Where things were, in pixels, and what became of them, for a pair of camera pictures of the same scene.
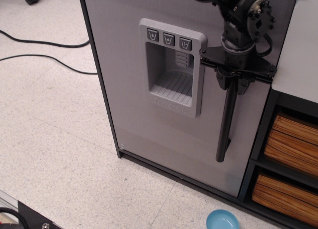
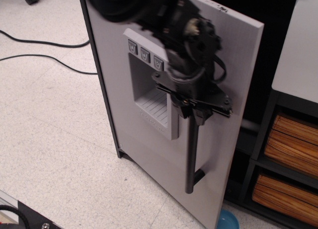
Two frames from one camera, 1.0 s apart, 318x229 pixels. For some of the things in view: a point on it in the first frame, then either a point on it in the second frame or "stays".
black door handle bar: x=224 y=139 to x=192 y=177
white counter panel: x=297 y=73 stays
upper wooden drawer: x=293 y=144 stays
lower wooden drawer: x=297 y=200 stays
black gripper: x=251 y=63 to x=199 y=96
